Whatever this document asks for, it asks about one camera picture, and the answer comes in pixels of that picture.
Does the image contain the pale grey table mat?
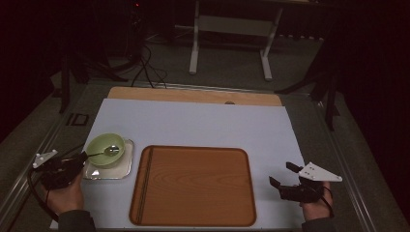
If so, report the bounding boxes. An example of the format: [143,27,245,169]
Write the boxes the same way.
[49,98,306,230]

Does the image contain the person's left hand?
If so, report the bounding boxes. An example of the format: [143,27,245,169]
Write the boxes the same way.
[47,172,86,217]

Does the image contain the white metal desk frame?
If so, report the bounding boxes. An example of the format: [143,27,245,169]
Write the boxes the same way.
[189,0,284,82]

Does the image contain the hand-held gripper cable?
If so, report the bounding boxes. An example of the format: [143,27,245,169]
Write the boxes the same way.
[26,143,86,224]
[318,185,336,218]

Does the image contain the left hand-held gripper cable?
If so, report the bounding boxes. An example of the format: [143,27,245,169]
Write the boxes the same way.
[26,143,86,224]

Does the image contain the person's right hand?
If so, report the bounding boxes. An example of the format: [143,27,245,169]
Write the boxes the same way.
[301,182,336,222]

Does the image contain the brown wooden tray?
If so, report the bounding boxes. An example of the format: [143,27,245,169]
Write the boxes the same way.
[129,144,258,227]

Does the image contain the green bowl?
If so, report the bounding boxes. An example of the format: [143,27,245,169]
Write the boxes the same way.
[85,132,126,169]

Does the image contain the aluminium rail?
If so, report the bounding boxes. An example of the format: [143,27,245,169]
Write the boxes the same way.
[0,105,88,228]
[313,100,379,232]

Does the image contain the metal spoon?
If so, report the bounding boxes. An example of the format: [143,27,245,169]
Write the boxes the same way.
[84,145,121,159]

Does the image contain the black floor cables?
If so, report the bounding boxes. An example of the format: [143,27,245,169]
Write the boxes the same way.
[130,44,168,89]

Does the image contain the right hand-held gripper cable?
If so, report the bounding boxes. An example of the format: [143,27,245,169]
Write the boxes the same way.
[318,185,336,218]

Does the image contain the black metal stand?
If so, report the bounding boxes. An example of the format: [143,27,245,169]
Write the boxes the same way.
[57,52,130,114]
[275,42,341,131]

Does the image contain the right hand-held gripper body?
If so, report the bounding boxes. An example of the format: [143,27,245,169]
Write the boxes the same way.
[278,161,343,204]

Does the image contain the black equipment tower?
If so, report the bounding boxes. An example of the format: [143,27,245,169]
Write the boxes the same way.
[128,0,147,61]

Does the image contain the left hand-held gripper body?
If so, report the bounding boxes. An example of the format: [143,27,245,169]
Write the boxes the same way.
[32,149,82,190]

